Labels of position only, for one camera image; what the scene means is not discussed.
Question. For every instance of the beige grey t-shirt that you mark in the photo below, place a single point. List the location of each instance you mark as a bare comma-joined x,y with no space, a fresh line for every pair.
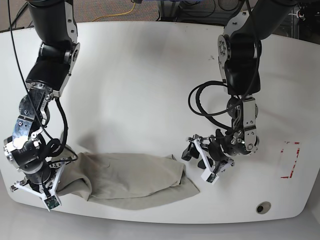
126,179

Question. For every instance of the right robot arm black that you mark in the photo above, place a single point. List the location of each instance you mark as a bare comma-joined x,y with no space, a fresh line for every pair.
26,148

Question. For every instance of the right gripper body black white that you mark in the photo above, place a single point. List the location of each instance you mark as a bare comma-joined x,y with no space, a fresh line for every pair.
44,173

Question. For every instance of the right table cable grommet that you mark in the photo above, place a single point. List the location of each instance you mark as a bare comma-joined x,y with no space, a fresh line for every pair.
263,207

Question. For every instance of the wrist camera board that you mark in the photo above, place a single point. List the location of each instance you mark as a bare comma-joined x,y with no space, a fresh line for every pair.
52,202
209,177

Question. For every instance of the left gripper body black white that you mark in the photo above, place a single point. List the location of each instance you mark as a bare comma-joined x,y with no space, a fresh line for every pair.
212,156

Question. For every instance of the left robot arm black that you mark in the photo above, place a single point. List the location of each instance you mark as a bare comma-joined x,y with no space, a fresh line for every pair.
239,53

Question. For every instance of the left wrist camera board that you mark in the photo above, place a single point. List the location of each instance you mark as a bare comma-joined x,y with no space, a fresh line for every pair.
209,177

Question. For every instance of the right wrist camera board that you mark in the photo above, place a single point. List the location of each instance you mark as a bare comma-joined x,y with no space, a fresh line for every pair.
52,202

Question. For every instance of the red tape rectangle marking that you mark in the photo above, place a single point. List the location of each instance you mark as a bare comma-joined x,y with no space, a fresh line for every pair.
289,156

